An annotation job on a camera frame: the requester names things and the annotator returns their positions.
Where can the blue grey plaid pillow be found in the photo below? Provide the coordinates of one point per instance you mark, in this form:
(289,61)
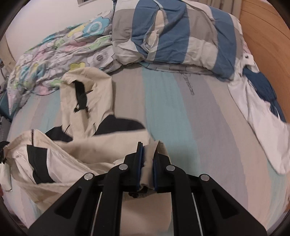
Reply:
(170,34)

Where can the floral duvet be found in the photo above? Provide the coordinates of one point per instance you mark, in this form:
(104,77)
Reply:
(56,56)

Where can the cream and black hooded jacket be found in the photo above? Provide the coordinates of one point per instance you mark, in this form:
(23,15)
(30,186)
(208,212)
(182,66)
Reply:
(97,90)

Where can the beige curtain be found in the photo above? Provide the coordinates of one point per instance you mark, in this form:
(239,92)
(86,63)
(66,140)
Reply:
(6,52)
(231,5)

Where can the white and blue garment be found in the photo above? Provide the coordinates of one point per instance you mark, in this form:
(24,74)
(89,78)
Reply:
(253,109)

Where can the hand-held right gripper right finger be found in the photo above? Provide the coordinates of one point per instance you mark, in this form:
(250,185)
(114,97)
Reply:
(155,174)

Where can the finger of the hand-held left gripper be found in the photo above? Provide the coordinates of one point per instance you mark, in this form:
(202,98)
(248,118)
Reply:
(2,149)

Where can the teal suitcase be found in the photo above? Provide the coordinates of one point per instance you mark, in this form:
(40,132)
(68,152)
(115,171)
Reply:
(4,104)

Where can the bed with striped sheet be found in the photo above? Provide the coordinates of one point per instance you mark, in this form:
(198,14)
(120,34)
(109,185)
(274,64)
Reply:
(181,113)

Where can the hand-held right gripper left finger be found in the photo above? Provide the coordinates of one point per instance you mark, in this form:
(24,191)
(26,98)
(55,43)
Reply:
(141,168)

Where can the wooden headboard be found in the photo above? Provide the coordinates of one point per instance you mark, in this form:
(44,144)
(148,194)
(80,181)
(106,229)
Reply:
(267,34)

